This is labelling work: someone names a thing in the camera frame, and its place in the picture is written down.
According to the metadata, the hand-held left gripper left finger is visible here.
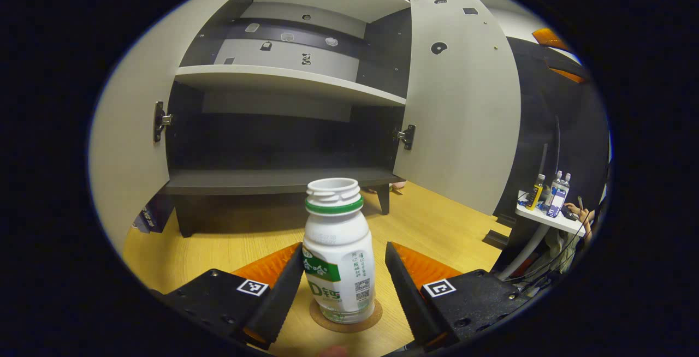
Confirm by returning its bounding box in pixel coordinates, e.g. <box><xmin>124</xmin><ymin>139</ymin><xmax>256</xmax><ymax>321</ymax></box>
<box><xmin>150</xmin><ymin>242</ymin><xmax>304</xmax><ymax>349</ymax></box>

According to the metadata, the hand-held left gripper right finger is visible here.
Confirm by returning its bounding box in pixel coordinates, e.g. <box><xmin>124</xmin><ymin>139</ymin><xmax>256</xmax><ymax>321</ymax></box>
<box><xmin>386</xmin><ymin>241</ymin><xmax>533</xmax><ymax>351</ymax></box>

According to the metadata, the round cork coaster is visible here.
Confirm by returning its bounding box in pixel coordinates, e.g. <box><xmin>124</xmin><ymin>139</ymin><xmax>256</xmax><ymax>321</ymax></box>
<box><xmin>309</xmin><ymin>298</ymin><xmax>383</xmax><ymax>334</ymax></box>

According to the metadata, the white green-label bottle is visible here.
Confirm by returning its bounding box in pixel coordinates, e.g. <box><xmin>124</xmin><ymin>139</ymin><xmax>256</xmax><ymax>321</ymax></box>
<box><xmin>302</xmin><ymin>178</ymin><xmax>376</xmax><ymax>324</ymax></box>

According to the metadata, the grey cabinet door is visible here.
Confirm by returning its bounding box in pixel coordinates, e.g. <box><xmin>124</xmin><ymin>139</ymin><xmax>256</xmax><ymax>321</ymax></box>
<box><xmin>88</xmin><ymin>0</ymin><xmax>274</xmax><ymax>254</ymax></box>
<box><xmin>393</xmin><ymin>0</ymin><xmax>522</xmax><ymax>216</ymax></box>

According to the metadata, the grey cabinet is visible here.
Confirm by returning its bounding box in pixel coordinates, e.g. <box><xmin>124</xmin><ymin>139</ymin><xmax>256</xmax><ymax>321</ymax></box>
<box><xmin>164</xmin><ymin>0</ymin><xmax>417</xmax><ymax>238</ymax></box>

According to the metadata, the metal cabinet door hinge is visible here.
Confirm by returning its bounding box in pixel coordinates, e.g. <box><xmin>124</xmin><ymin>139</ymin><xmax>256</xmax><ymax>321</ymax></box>
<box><xmin>153</xmin><ymin>101</ymin><xmax>174</xmax><ymax>144</ymax></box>
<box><xmin>393</xmin><ymin>124</ymin><xmax>417</xmax><ymax>151</ymax></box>

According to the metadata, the yellow drink bottle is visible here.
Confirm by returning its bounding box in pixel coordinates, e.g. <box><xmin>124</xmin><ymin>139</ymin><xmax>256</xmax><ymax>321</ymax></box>
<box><xmin>525</xmin><ymin>174</ymin><xmax>546</xmax><ymax>211</ymax></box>

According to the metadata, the clear blue-label bottle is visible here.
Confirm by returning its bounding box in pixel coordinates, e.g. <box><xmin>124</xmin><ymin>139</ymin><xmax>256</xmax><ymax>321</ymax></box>
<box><xmin>546</xmin><ymin>170</ymin><xmax>563</xmax><ymax>217</ymax></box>
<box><xmin>552</xmin><ymin>173</ymin><xmax>572</xmax><ymax>218</ymax></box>

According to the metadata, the blue and white box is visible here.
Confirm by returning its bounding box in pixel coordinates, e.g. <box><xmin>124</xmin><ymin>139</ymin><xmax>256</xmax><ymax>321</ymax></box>
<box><xmin>133</xmin><ymin>193</ymin><xmax>175</xmax><ymax>234</ymax></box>

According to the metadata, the white side table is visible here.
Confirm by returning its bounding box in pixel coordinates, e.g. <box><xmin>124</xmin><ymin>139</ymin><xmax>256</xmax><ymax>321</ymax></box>
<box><xmin>494</xmin><ymin>191</ymin><xmax>588</xmax><ymax>282</ymax></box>

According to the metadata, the black backdrop cloth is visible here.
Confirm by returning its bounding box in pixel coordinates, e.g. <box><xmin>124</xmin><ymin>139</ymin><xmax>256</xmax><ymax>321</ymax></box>
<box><xmin>494</xmin><ymin>34</ymin><xmax>610</xmax><ymax>228</ymax></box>

